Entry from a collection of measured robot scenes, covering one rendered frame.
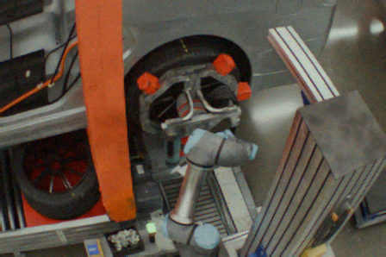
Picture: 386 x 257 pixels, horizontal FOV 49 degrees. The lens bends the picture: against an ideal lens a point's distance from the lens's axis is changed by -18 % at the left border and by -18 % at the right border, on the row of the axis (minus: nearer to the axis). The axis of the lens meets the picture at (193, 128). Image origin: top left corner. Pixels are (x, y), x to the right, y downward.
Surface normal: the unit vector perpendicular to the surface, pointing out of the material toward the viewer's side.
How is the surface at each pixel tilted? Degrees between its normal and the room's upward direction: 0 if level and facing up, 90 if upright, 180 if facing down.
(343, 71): 0
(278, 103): 0
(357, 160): 0
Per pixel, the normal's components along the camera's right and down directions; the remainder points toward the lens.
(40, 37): 0.26, 0.21
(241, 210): 0.05, -0.59
